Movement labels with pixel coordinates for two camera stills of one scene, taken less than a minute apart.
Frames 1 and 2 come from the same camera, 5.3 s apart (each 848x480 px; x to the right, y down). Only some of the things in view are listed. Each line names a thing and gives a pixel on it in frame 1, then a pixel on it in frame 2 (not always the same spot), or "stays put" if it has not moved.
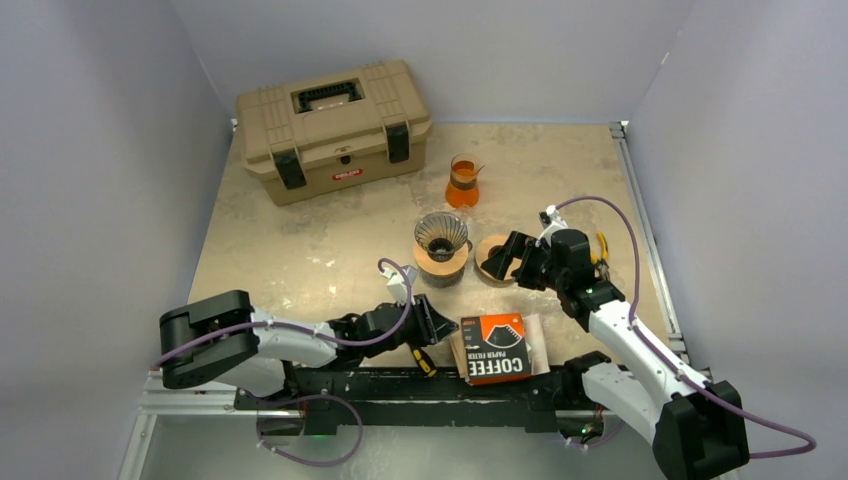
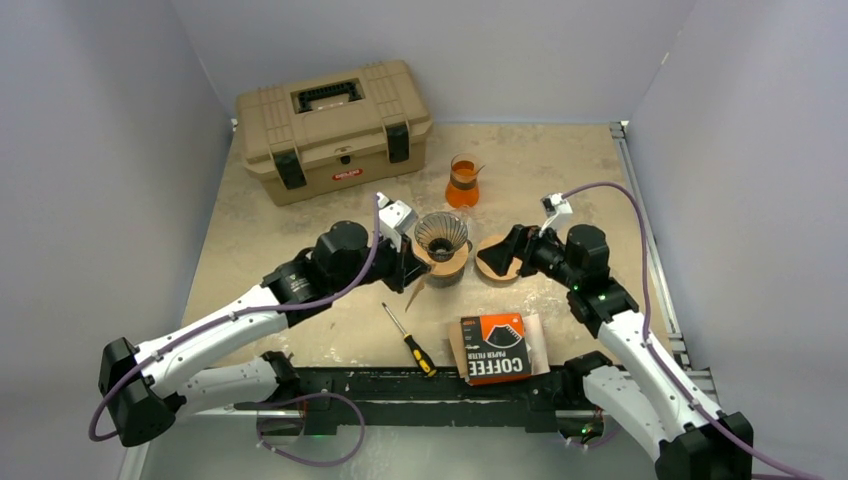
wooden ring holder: (444, 268) stays put
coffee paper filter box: (495, 348) stays put
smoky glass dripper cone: (441, 233) stays put
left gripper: (431, 325) to (405, 266)
